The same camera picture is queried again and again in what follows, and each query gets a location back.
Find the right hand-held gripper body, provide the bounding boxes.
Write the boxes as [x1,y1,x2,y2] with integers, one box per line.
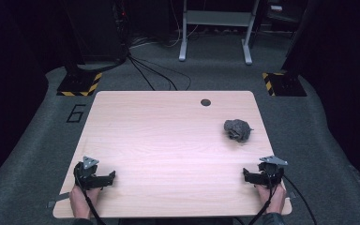
[253,155,289,190]

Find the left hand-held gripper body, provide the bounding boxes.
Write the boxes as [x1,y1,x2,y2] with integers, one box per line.
[73,156,107,191]

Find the grey towel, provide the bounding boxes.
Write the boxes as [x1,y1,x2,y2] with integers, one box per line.
[223,118,255,143]

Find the person's right hand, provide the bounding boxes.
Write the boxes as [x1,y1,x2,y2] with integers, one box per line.
[256,182,287,216]

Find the person's left hand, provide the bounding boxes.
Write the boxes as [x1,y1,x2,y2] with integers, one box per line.
[68,184,102,220]

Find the grey tape strip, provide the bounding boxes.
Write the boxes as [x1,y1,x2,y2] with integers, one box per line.
[46,191,71,209]

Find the black cabinet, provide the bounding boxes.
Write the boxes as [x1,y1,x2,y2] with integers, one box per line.
[60,0,129,65]

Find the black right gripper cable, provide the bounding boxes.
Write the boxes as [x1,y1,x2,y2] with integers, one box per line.
[247,172,318,225]

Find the black base plate hazard stripes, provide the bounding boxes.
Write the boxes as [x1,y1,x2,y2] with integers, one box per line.
[56,70,104,98]
[261,71,308,98]

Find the black floor cables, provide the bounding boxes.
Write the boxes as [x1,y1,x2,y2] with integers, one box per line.
[126,52,192,92]

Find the black upright post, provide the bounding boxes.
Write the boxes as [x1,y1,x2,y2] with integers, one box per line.
[280,0,324,75]

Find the white metal stand frame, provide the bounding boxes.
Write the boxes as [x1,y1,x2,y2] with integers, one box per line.
[178,0,261,67]

